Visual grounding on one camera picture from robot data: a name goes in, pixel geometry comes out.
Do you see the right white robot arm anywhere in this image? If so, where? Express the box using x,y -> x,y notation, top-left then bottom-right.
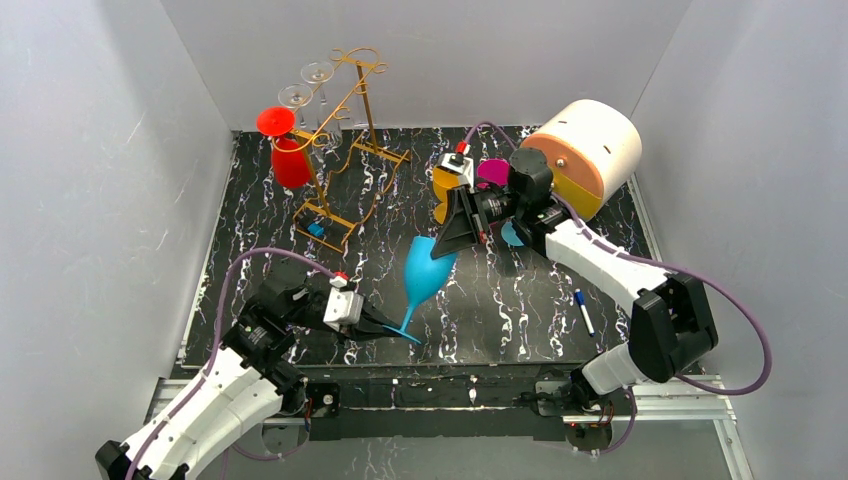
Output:
431,148 -> 718,406

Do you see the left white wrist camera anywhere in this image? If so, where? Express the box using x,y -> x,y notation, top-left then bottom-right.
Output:
323,287 -> 365,333

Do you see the black marble pattern mat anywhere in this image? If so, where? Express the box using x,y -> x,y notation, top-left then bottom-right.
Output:
178,127 -> 629,368

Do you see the light blue wine glass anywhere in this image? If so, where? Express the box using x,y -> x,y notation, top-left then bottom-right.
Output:
501,220 -> 525,247

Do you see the teal blue wine glass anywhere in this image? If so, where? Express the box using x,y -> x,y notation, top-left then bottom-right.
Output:
385,236 -> 458,345

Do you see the white cylindrical drawer box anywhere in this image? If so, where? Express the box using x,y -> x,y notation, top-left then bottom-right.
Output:
521,99 -> 643,221

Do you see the gold wire glass rack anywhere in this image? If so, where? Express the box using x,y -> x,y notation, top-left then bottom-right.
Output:
287,47 -> 411,253

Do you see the blue white marker pen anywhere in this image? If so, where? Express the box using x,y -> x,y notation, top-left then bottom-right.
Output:
574,289 -> 596,337

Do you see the clear wine glass front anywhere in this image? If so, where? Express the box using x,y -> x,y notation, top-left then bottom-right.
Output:
277,83 -> 313,131

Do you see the red wine glass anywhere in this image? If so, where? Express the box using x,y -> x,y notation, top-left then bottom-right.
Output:
256,107 -> 311,189

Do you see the yellow wine glass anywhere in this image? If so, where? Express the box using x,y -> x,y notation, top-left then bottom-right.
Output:
432,167 -> 459,224

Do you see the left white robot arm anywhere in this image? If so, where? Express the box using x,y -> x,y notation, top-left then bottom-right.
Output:
95,273 -> 401,479

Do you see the magenta wine glass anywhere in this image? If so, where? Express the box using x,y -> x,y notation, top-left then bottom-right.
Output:
476,158 -> 510,188

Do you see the clear wine glass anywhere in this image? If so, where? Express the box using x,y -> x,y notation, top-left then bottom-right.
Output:
300,61 -> 335,106
277,83 -> 313,131

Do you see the clear wine glass rear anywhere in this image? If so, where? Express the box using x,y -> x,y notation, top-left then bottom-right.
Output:
300,61 -> 335,106

